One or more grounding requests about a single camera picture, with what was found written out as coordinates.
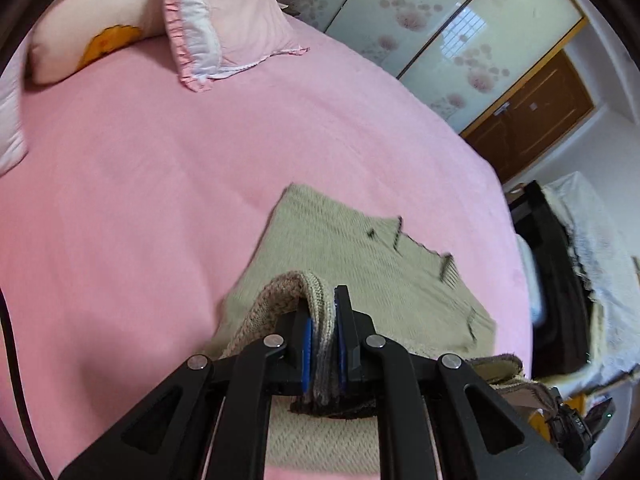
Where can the cream pillow with orange print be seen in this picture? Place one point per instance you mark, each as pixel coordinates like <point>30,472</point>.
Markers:
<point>90,25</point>

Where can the pink ruffled pillow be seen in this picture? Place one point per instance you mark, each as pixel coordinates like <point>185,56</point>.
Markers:
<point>240,15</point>

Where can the brown wooden door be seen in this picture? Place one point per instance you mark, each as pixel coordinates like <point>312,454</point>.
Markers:
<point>540,115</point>

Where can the pink bed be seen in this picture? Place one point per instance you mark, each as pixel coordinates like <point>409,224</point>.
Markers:
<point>150,185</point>

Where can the black piano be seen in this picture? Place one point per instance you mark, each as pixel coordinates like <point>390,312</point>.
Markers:
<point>555,280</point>

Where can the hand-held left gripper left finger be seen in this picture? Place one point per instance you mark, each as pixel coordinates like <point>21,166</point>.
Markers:
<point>306,355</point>

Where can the covered piano stool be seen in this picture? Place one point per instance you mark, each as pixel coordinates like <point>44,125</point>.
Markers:
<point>532,285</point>

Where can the beige knitted cardigan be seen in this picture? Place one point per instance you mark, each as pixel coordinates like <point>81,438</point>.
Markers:
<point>380,280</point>

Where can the chair with draped clothes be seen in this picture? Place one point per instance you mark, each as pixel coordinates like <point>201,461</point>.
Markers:
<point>610,260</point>

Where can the floral sliding door wardrobe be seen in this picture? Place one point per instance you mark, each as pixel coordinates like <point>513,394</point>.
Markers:
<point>425,20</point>

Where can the white pillow with cartoon print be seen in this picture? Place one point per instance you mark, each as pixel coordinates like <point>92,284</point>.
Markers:
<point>10,125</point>

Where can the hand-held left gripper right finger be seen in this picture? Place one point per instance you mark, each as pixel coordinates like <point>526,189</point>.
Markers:
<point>341,350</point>

